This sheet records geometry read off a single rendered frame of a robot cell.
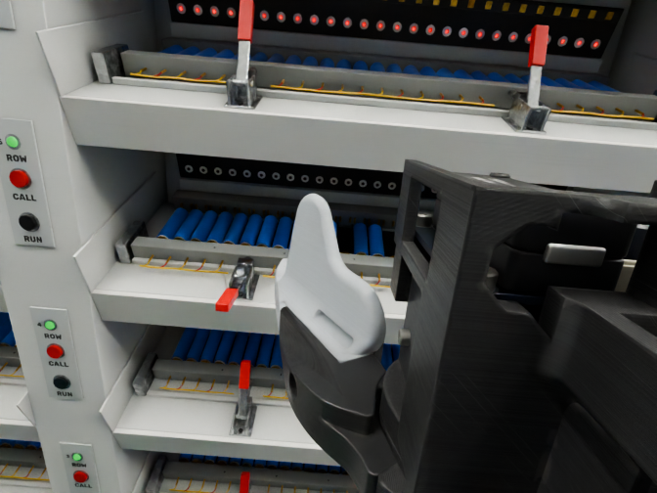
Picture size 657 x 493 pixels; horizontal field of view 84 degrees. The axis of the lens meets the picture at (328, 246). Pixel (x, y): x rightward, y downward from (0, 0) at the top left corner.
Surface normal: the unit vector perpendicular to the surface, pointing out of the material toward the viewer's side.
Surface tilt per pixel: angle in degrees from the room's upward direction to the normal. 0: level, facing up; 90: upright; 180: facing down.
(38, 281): 90
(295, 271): 89
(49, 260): 90
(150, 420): 18
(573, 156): 108
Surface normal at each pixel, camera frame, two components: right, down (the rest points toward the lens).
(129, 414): 0.07, -0.79
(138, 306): -0.04, 0.61
